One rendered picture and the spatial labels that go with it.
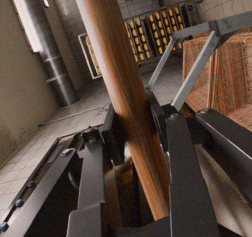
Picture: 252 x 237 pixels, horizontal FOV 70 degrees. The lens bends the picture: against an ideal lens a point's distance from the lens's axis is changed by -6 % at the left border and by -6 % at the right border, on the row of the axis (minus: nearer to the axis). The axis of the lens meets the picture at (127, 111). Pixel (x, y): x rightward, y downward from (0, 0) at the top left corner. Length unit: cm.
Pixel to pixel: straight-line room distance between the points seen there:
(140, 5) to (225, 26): 472
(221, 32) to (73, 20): 492
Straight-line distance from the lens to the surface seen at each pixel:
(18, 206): 132
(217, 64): 111
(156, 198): 20
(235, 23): 58
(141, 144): 16
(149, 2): 526
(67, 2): 544
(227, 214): 77
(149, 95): 18
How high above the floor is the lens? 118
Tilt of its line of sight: 5 degrees up
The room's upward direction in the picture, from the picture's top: 107 degrees counter-clockwise
